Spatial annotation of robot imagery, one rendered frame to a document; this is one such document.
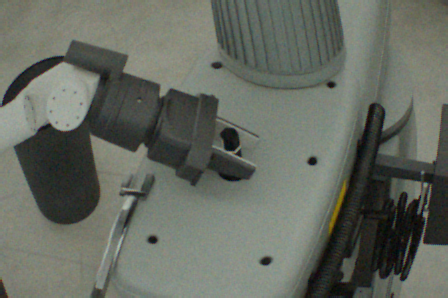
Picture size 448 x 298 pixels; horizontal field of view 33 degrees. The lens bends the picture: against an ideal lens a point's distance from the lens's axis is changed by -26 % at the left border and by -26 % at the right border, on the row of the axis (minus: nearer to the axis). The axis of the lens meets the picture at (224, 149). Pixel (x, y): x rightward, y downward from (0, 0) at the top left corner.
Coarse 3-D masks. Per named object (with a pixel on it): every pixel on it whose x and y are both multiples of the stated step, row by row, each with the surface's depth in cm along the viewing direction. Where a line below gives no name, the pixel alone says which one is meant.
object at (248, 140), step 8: (224, 120) 118; (216, 128) 119; (224, 128) 118; (240, 128) 119; (216, 136) 120; (240, 136) 119; (248, 136) 119; (256, 136) 120; (240, 144) 120; (248, 144) 120
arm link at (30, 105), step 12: (48, 72) 115; (36, 84) 114; (48, 84) 115; (24, 96) 112; (36, 96) 115; (48, 96) 116; (12, 108) 111; (24, 108) 111; (36, 108) 116; (24, 120) 110; (36, 120) 116; (24, 132) 111
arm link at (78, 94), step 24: (72, 48) 109; (96, 48) 110; (72, 72) 110; (96, 72) 111; (120, 72) 111; (72, 96) 106; (96, 96) 110; (120, 96) 110; (72, 120) 108; (96, 120) 110
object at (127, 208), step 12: (144, 180) 120; (120, 192) 119; (132, 192) 118; (144, 192) 118; (132, 204) 117; (120, 216) 116; (120, 228) 114; (108, 240) 113; (120, 240) 113; (108, 252) 111; (108, 264) 110; (108, 276) 108; (96, 288) 106
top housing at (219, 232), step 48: (240, 96) 129; (288, 96) 128; (336, 96) 128; (288, 144) 122; (336, 144) 122; (192, 192) 118; (240, 192) 118; (288, 192) 116; (336, 192) 121; (144, 240) 113; (192, 240) 113; (240, 240) 112; (288, 240) 111; (144, 288) 109; (192, 288) 107; (240, 288) 106; (288, 288) 106
